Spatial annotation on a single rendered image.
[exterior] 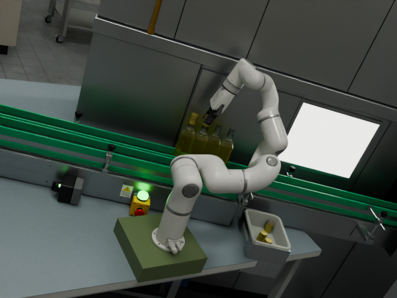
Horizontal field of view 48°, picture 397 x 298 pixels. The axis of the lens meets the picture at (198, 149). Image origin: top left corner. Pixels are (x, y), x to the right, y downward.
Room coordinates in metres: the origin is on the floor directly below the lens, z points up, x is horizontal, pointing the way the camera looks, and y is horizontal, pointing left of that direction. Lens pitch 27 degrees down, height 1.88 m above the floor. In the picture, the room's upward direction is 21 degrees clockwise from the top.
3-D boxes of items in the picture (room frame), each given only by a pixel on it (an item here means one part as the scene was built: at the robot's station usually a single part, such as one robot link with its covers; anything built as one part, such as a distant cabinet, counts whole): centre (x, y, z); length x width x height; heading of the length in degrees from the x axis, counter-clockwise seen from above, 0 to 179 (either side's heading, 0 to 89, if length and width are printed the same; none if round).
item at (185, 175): (1.33, 0.00, 1.06); 0.13 x 0.10 x 0.16; 23
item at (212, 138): (1.76, -0.05, 0.99); 0.06 x 0.06 x 0.21; 14
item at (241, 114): (1.97, -0.33, 1.15); 0.90 x 0.03 x 0.34; 104
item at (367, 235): (1.84, -0.88, 0.90); 0.17 x 0.05 x 0.23; 14
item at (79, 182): (1.44, 0.41, 0.79); 0.08 x 0.08 x 0.08; 14
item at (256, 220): (1.61, -0.39, 0.80); 0.22 x 0.17 x 0.09; 14
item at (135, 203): (1.51, 0.14, 0.79); 0.07 x 0.07 x 0.07; 14
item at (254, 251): (1.64, -0.39, 0.79); 0.27 x 0.17 x 0.08; 14
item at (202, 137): (1.74, 0.01, 0.99); 0.06 x 0.06 x 0.21; 14
